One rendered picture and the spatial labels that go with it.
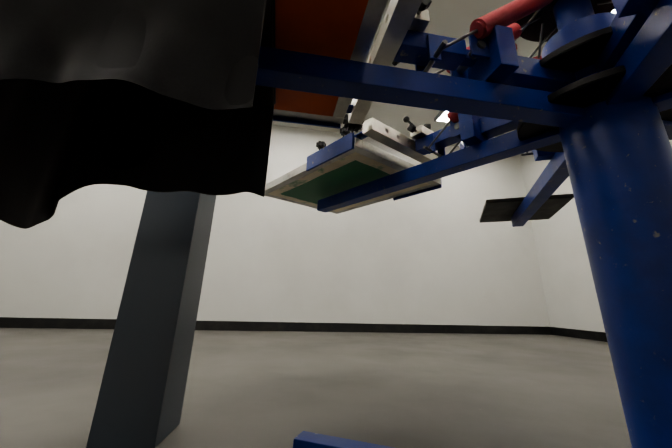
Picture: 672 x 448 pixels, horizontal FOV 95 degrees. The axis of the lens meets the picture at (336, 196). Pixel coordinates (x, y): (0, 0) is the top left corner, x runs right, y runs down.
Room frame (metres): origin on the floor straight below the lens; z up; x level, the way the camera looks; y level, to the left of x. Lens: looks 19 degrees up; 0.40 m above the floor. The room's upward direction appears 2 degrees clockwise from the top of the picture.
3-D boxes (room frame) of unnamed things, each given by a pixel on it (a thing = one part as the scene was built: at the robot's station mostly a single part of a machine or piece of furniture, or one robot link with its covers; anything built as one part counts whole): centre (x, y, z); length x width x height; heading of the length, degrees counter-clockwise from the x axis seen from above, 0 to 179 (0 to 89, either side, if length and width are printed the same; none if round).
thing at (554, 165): (1.34, -0.95, 0.91); 1.34 x 0.41 x 0.08; 160
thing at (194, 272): (1.11, 0.57, 0.60); 0.18 x 0.18 x 1.20; 4
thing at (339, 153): (1.41, -0.13, 1.05); 1.08 x 0.61 x 0.23; 40
